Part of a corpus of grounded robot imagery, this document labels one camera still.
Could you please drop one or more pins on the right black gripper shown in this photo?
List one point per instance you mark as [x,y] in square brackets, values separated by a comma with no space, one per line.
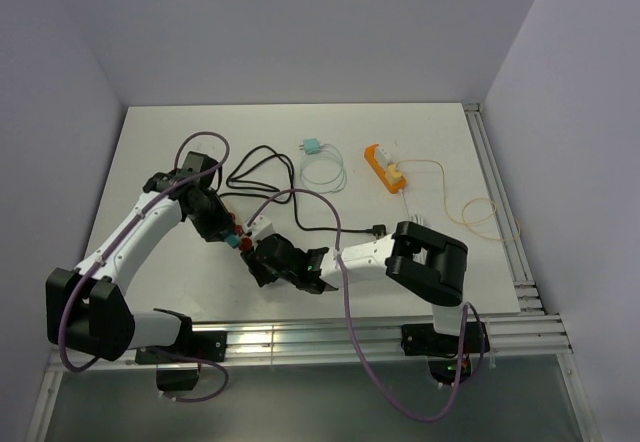
[257,269]

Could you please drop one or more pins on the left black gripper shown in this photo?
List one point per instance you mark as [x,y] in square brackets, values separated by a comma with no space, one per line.
[213,231]

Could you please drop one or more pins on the beige red power strip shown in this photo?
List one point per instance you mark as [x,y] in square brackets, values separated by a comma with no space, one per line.
[238,228]

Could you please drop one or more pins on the dark teal charger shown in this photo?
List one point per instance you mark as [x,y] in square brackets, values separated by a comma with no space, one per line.
[232,240]

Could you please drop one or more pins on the tan yellow charger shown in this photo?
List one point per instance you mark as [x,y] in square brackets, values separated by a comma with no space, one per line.
[393,175]

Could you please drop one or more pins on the white dual usb charger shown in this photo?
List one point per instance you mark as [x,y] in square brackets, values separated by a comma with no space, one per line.
[382,157]

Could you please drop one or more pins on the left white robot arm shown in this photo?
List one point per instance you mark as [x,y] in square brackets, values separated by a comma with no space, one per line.
[86,308]

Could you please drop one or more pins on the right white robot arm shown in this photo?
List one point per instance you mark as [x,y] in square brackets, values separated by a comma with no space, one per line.
[427,263]

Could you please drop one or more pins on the light teal charger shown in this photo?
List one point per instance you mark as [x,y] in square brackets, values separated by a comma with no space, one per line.
[310,146]

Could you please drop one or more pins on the orange power strip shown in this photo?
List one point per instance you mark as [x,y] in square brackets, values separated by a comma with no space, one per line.
[369,158]

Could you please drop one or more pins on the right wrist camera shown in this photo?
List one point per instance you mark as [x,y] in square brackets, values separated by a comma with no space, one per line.
[260,228]

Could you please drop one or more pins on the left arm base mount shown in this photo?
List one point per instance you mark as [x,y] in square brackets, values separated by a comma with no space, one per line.
[207,347]

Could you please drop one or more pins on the aluminium front rail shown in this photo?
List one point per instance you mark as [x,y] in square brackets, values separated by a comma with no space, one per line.
[328,341]

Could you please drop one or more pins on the aluminium rail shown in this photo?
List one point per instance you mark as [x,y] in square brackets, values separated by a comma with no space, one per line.
[328,341]
[526,289]

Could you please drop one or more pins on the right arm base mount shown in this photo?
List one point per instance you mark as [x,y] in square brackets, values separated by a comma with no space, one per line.
[441,351]

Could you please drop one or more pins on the aluminium right rail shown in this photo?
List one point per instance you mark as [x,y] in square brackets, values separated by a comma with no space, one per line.
[526,289]

